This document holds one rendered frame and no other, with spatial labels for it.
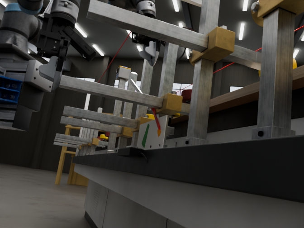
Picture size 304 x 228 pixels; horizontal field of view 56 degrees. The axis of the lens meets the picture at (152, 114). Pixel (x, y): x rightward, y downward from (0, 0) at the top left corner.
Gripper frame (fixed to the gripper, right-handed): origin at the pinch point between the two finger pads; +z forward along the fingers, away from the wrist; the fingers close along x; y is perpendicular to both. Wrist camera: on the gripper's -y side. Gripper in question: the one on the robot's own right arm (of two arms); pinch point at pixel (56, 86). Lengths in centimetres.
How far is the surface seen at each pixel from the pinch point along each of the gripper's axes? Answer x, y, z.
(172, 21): -903, -363, -588
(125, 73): -76, -34, -35
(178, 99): 5.1, -35.0, -2.8
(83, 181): -781, -108, 69
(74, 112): -23.5, -7.4, 2.2
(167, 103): 5.0, -31.4, -0.9
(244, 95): 18, -49, -5
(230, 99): 11, -49, -5
